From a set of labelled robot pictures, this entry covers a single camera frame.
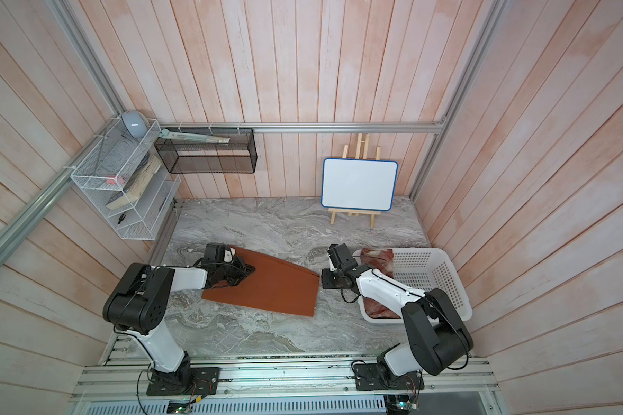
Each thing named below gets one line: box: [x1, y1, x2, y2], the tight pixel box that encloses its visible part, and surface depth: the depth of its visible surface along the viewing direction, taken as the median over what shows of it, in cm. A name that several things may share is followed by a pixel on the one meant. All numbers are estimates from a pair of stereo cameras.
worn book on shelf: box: [105, 154, 162, 211], surface depth 83 cm
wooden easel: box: [327, 133, 382, 228], surface depth 101 cm
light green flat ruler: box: [159, 127, 232, 143], surface depth 92 cm
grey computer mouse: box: [122, 109, 150, 139], surface depth 84 cm
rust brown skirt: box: [201, 246, 321, 318], surface depth 92 cm
